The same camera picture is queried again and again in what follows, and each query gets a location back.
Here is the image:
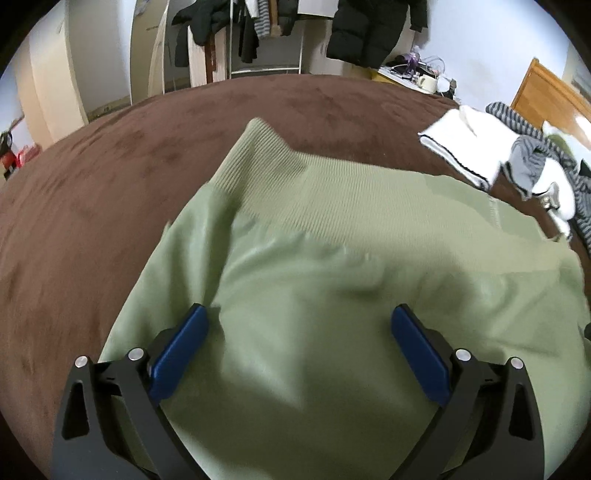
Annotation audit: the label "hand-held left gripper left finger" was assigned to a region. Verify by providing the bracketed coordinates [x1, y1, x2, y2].
[50, 303, 208, 480]

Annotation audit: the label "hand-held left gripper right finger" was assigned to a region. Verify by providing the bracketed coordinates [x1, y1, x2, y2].
[390, 303, 546, 480]

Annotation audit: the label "light green knit sweater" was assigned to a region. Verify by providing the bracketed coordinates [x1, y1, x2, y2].
[98, 117, 591, 480]

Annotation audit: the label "grey striped clothes pile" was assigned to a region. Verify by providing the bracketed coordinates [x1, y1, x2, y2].
[485, 102, 591, 254]

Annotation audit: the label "white clothes rack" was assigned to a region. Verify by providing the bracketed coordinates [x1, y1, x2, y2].
[226, 0, 308, 77]

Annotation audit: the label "hanging dark clothes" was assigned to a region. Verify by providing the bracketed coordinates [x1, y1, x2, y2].
[238, 0, 301, 63]

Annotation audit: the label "brown bed blanket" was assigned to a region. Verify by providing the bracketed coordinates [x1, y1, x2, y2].
[0, 74, 591, 462]

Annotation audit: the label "white cloth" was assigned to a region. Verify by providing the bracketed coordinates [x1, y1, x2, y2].
[531, 154, 578, 241]

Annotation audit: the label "white fluffy black-trimmed garment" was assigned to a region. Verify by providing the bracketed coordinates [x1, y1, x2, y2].
[418, 105, 513, 192]

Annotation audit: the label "red bag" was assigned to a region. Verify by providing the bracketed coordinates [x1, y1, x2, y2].
[16, 144, 42, 169]

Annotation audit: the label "red canister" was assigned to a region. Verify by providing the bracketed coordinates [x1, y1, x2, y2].
[0, 131, 19, 181]

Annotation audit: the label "bear print pillow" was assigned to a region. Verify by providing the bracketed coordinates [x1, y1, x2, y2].
[542, 115, 591, 153]

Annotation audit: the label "nightstand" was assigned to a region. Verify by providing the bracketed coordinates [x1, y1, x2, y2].
[372, 67, 458, 100]

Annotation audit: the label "standing mirror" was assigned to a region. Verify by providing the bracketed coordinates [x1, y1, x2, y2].
[129, 0, 169, 104]

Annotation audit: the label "wooden headboard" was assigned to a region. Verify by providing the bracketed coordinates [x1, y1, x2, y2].
[510, 58, 591, 134]

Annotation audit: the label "beige wardrobe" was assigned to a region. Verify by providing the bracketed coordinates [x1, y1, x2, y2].
[14, 0, 90, 148]

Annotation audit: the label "black puffer coat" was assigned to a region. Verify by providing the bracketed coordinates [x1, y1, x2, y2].
[325, 0, 428, 68]

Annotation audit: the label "black jacket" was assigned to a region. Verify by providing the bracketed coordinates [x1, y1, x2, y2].
[171, 0, 232, 68]

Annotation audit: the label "hanging striped garment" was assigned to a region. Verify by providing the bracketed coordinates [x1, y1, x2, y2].
[252, 0, 271, 40]

